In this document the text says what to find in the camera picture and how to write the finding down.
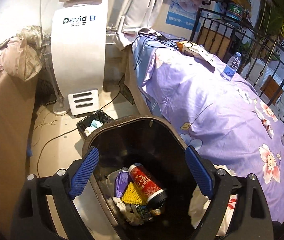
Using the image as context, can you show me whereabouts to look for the clear water bottle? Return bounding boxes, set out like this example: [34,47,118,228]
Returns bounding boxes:
[221,51,241,81]

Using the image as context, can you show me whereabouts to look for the beige crumpled cloth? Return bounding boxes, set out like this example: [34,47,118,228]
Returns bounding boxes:
[0,25,44,81]

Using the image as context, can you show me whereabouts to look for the purple tissue pack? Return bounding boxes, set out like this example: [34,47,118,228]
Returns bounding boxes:
[114,167,131,198]

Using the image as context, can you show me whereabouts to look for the white beauty machine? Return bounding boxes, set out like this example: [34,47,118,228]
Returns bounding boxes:
[51,0,108,116]

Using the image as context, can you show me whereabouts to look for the red paper tea cup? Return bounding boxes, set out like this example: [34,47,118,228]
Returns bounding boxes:
[128,163,167,209]

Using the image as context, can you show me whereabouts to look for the purple floral bed sheet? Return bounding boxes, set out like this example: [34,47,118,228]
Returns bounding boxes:
[132,34,284,222]

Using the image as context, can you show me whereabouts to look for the papers on bed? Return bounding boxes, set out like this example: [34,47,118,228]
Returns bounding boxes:
[178,42,215,73]

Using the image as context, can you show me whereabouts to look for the white tissues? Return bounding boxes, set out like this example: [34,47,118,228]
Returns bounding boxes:
[107,197,144,225]

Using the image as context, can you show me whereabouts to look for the yellow foam net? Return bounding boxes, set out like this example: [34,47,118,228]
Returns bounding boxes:
[121,182,146,205]

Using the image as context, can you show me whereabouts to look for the black iron headboard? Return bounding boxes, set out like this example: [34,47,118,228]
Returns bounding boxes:
[190,8,284,105]

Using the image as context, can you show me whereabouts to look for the black trash bin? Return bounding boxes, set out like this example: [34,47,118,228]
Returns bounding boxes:
[81,115,215,240]

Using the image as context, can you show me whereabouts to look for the small black waste basket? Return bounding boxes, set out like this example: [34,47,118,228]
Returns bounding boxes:
[76,110,113,141]

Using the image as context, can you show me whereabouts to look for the orange brown cushion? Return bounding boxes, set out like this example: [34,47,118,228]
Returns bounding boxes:
[261,75,284,105]

